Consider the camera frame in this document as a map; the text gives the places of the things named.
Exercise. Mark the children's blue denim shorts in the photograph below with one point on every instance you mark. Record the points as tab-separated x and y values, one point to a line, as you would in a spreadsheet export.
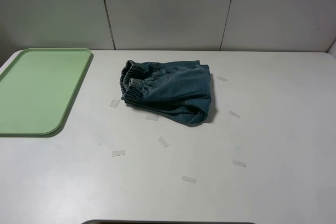
180	91

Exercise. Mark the green plastic tray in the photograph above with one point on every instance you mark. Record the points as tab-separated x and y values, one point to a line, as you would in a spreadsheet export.
38	88

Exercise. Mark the clear tape piece centre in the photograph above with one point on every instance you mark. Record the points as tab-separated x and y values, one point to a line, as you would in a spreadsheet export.
152	117

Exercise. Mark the clear tape piece tilted middle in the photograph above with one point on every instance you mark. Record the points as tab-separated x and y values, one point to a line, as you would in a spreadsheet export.
163	142

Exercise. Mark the clear tape piece upper left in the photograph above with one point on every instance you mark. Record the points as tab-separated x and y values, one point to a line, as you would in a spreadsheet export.
114	103

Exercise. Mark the clear tape piece upper right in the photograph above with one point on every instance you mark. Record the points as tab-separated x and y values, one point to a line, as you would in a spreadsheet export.
221	78

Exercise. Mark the clear tape piece lower left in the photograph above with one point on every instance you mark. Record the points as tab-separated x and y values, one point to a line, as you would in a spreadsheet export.
118	153

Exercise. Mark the clear tape piece bottom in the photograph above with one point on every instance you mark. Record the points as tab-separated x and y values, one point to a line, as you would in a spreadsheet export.
189	179

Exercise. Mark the clear tape piece lower right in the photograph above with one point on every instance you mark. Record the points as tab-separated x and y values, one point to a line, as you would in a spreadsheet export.
238	163

